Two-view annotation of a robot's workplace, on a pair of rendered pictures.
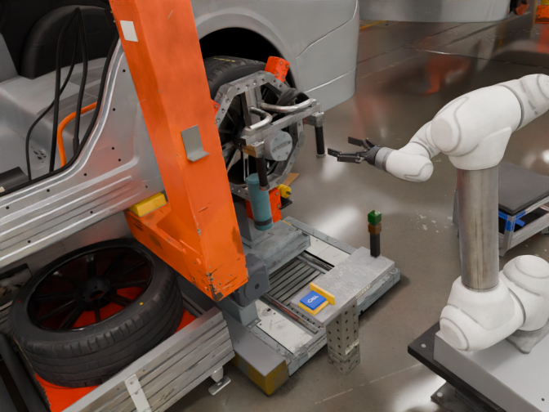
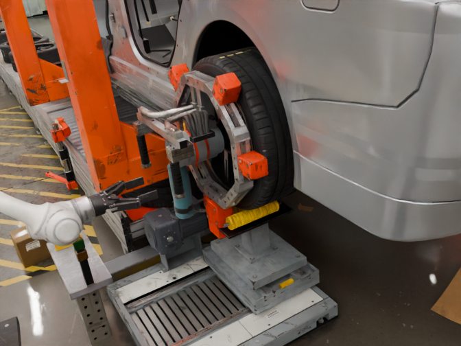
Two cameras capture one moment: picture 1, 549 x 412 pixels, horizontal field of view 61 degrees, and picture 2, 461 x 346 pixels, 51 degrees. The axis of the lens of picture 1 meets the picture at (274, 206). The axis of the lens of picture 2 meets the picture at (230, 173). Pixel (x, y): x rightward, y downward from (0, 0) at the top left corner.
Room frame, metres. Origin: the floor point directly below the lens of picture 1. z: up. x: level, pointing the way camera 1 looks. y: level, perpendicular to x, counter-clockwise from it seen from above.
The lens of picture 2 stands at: (2.33, -1.79, 1.63)
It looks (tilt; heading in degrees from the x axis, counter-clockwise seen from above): 27 degrees down; 100
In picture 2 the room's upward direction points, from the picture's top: 7 degrees counter-clockwise
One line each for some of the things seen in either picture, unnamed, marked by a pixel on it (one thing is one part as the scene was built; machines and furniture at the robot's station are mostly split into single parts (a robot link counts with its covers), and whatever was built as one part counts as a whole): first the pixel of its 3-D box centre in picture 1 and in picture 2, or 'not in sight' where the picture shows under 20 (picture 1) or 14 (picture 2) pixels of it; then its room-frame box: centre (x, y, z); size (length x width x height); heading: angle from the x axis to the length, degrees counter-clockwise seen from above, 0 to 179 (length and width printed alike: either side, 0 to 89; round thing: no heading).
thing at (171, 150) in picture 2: (313, 117); (180, 150); (1.88, -0.22, 0.93); 0.09 x 0.05 x 0.05; 37
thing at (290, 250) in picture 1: (256, 249); (258, 264); (2.08, 0.14, 0.13); 0.50 x 0.36 x 0.10; 127
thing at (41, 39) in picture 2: not in sight; (26, 49); (-1.48, 4.71, 0.39); 0.66 x 0.66 x 0.24
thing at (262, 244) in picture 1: (250, 221); (254, 232); (2.08, 0.14, 0.32); 0.40 x 0.30 x 0.28; 127
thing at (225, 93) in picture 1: (255, 137); (210, 141); (1.94, 0.04, 0.85); 0.54 x 0.07 x 0.54; 127
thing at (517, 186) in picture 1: (505, 210); not in sight; (2.02, -1.24, 0.17); 0.43 x 0.36 x 0.34; 116
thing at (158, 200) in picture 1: (145, 200); not in sight; (1.78, 0.56, 0.71); 0.14 x 0.14 x 0.05; 37
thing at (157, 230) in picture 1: (165, 216); (169, 139); (1.65, 0.45, 0.69); 0.52 x 0.17 x 0.35; 37
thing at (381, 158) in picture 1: (386, 159); (83, 209); (1.58, -0.45, 0.83); 0.09 x 0.06 x 0.09; 127
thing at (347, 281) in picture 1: (344, 283); (77, 261); (1.36, -0.22, 0.44); 0.43 x 0.17 x 0.03; 127
